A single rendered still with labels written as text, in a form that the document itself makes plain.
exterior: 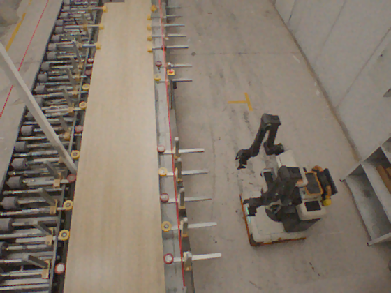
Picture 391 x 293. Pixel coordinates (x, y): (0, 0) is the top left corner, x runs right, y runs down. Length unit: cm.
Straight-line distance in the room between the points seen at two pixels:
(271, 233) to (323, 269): 78
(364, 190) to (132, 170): 289
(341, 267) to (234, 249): 123
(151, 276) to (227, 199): 155
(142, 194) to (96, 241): 51
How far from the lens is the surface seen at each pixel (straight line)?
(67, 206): 243
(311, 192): 259
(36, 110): 202
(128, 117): 280
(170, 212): 254
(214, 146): 366
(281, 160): 211
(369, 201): 390
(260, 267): 317
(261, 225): 299
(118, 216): 228
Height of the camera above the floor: 301
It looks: 56 degrees down
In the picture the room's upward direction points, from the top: 6 degrees clockwise
